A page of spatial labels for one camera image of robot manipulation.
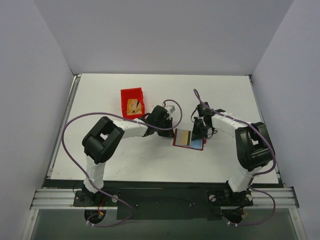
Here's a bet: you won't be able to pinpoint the red plastic bin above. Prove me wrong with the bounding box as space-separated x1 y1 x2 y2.
120 87 145 120

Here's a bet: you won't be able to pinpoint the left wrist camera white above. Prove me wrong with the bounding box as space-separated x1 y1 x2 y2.
164 105 176 114

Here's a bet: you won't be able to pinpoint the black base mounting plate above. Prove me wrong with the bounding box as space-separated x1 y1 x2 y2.
73 182 253 223

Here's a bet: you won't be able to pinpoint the aluminium front rail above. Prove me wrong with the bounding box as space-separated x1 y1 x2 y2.
30 187 300 210

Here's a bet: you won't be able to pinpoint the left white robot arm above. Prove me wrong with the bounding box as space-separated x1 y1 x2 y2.
82 105 175 206

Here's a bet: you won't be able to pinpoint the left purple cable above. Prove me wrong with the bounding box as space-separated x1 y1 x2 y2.
61 99 183 227

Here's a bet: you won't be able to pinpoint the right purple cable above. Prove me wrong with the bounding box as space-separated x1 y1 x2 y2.
193 88 277 227

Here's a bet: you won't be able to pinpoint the gold card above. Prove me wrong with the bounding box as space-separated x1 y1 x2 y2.
177 129 192 146

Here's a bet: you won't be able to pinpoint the gold cards in bin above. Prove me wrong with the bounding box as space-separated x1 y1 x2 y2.
126 99 144 116

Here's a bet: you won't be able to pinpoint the purple cable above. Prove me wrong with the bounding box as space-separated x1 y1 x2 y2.
61 99 183 227
193 88 277 227

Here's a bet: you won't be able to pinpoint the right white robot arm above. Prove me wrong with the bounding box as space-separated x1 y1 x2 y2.
191 102 275 205

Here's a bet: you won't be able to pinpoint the red leather card holder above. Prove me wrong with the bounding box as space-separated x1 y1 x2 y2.
172 128 206 151

